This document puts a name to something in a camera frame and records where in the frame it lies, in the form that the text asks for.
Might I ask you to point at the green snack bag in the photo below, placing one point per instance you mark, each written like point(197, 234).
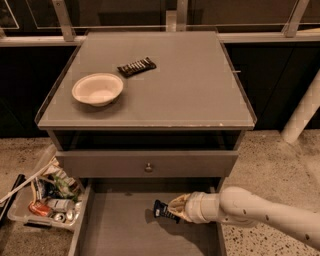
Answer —
point(67, 186)

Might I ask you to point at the white stick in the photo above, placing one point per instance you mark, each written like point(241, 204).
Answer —
point(19, 187)

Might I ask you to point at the white diagonal post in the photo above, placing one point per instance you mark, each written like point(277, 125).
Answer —
point(304, 112)

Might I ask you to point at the grey drawer cabinet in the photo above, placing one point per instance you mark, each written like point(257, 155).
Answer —
point(192, 101)

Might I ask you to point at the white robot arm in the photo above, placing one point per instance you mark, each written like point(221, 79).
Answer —
point(237, 206)

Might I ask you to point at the metal railing frame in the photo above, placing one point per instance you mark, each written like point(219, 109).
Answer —
point(26, 23)

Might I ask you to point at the white paper bowl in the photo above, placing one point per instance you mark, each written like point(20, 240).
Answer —
point(98, 89)

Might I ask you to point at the red soda can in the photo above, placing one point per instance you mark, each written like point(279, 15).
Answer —
point(40, 209)

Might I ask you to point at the upper grey drawer with knob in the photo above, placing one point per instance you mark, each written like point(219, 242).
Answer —
point(147, 164)

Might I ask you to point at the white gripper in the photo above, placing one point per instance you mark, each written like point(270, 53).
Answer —
point(192, 207)

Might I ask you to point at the black snack bar wrapper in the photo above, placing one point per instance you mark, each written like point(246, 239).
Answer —
point(136, 67)

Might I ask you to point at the clear plastic bin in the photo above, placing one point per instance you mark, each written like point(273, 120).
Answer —
point(41, 189)

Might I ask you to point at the silver can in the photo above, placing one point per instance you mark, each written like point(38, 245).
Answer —
point(60, 205)

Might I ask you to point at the open grey middle drawer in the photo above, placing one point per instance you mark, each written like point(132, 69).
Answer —
point(117, 219)

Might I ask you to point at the blue rxbar blueberry wrapper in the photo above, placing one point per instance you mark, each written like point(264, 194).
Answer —
point(160, 209)

